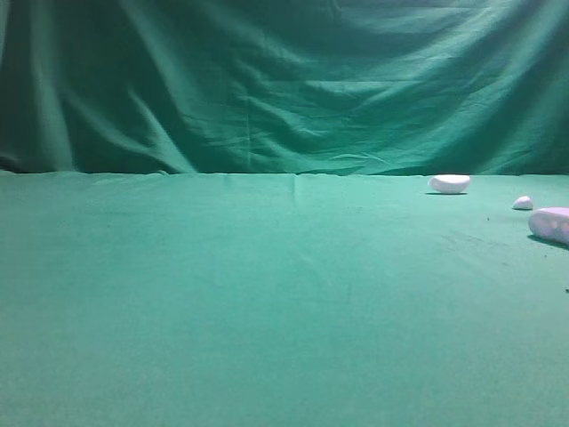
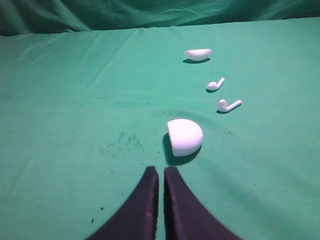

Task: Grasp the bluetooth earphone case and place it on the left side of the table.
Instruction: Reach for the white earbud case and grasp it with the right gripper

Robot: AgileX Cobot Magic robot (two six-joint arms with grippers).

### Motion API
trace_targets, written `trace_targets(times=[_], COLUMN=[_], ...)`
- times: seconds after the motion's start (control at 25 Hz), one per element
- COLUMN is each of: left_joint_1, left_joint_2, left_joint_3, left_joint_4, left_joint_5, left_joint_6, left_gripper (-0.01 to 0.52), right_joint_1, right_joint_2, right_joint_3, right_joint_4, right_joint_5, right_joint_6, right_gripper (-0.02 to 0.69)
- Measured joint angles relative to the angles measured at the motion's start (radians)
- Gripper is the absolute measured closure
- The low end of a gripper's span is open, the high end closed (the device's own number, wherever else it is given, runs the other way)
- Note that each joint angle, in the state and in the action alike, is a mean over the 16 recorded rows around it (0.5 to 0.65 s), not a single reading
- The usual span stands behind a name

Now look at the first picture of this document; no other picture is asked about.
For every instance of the green table cloth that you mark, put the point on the green table cloth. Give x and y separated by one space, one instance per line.
279 300

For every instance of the green backdrop curtain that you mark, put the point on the green backdrop curtain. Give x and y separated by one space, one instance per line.
340 87

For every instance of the white case with holes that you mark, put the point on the white case with holes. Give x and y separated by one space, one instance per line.
550 223

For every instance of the small white earbud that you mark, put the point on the small white earbud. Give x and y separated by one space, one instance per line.
523 203

